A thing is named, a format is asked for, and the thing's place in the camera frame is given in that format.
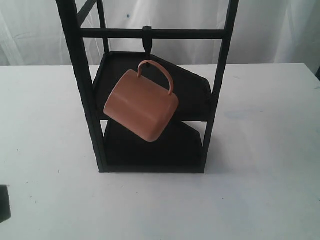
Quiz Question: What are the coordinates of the black two-tier metal rack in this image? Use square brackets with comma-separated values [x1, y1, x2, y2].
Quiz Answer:
[56, 0, 239, 174]

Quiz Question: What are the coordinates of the white backdrop curtain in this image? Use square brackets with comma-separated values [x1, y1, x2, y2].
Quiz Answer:
[0, 0, 320, 73]

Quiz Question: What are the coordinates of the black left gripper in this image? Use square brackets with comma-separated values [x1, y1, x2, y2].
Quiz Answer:
[0, 185, 11, 221]

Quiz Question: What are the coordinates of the terracotta ceramic mug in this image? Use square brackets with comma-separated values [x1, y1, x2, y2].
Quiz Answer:
[103, 60, 179, 142]

